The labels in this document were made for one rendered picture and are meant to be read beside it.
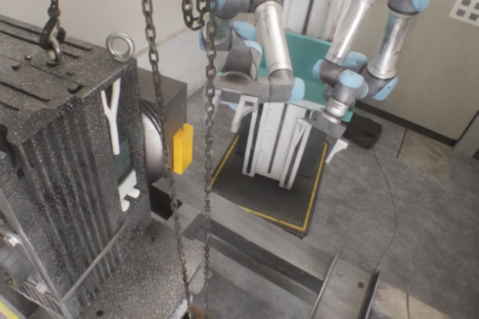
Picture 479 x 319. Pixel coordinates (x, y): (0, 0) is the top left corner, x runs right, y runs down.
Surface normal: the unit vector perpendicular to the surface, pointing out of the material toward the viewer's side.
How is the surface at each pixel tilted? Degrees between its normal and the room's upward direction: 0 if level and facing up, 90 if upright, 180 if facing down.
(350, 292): 0
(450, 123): 90
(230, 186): 0
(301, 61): 90
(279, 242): 0
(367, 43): 90
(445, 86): 90
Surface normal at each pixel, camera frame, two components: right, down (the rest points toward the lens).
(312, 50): -0.34, 0.60
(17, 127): -0.15, -0.21
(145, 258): 0.11, -0.73
